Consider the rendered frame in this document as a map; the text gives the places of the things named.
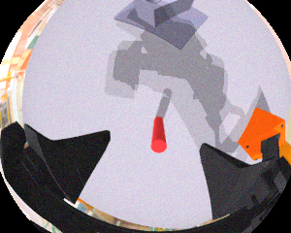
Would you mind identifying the red peg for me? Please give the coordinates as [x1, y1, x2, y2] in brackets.
[150, 116, 166, 152]

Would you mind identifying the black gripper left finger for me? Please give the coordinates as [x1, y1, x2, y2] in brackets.
[24, 124, 111, 205]

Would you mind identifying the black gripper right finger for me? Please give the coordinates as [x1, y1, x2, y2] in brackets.
[200, 143, 276, 220]

